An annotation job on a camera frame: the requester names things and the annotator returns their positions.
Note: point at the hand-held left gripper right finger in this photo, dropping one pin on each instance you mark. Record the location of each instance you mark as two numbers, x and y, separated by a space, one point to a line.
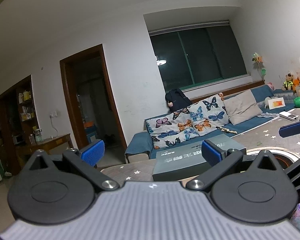
212 152

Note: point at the wooden side table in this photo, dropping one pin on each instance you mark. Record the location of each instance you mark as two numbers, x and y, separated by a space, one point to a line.
57 140

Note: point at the dark wooden shelf cabinet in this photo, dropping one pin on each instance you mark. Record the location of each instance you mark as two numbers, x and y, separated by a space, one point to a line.
12 110

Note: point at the light blue glass jar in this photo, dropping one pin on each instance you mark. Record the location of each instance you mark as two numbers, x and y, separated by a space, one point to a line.
38 136

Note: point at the white flat device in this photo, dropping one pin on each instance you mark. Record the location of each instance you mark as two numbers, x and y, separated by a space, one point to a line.
288 115

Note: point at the brown wooden door frame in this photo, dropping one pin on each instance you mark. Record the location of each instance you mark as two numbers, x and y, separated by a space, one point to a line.
67 105

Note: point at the teddy bear with yellow vest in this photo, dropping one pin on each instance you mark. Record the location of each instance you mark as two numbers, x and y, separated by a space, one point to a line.
288 81

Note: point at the pink plush toy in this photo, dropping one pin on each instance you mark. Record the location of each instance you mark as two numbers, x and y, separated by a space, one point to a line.
270 86

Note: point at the grey star-print desktop cover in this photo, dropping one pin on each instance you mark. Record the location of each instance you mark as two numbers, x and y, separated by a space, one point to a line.
265 140

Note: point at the white plush toy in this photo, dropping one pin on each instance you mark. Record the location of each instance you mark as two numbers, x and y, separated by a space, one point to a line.
267 102

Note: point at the grey pillow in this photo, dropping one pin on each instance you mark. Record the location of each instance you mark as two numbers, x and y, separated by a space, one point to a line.
242 107

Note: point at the orange plush toy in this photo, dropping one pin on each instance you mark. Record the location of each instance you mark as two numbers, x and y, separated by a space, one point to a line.
297 83

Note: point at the paper pinwheel flower decoration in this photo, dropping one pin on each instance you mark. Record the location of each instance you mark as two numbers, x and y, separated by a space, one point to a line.
258 61

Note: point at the small microwave oven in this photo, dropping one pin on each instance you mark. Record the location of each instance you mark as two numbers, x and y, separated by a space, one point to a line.
18 139

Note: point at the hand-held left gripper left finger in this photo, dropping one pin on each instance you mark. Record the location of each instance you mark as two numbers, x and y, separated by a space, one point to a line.
93 152

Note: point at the white wall socket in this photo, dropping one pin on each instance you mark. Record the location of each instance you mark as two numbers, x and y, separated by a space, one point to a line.
53 115

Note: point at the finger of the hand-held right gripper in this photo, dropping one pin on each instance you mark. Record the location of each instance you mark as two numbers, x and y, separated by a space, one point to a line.
292 130

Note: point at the blue sofa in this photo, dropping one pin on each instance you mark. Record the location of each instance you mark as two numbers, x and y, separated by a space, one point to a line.
137 147

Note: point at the black round induction cooktop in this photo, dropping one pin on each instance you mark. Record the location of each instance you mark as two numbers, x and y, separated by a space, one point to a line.
282 160

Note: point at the white picture card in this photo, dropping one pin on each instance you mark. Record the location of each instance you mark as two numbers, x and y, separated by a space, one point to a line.
277 103

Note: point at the dark window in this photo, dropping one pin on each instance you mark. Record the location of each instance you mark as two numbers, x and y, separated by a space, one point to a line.
202 60

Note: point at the white toy flute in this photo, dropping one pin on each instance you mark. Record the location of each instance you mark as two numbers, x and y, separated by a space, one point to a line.
226 130

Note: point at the clear glass jar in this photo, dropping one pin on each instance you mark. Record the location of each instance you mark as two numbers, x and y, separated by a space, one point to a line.
31 139

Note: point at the black backpack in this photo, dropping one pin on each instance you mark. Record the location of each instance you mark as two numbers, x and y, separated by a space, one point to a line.
177 100

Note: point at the grey printed cardboard box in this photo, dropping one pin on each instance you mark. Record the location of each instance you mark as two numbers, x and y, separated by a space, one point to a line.
180 165

